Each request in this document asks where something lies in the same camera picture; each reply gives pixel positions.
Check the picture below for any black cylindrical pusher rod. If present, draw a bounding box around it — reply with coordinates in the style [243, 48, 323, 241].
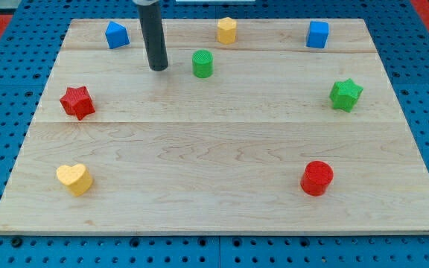
[136, 0, 168, 71]

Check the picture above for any yellow heart block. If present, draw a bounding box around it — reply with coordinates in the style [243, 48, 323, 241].
[56, 164, 93, 197]

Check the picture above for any blue triangular block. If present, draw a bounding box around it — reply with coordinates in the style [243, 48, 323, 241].
[105, 21, 130, 49]

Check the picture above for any green cylinder block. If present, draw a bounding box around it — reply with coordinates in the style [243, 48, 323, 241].
[191, 49, 214, 78]

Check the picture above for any yellow hexagon block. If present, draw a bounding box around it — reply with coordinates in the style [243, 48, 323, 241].
[217, 17, 237, 45]

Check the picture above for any red star block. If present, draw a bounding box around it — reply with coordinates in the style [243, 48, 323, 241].
[60, 86, 95, 121]

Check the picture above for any light wooden board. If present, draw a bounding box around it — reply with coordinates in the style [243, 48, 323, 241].
[0, 19, 429, 236]

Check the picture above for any blue cube block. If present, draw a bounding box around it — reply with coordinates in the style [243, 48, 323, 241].
[306, 21, 329, 48]

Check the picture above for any green star block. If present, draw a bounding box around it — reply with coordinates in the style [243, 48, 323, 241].
[329, 79, 363, 112]

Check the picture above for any red cylinder block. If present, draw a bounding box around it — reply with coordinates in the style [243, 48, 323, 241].
[300, 160, 334, 197]

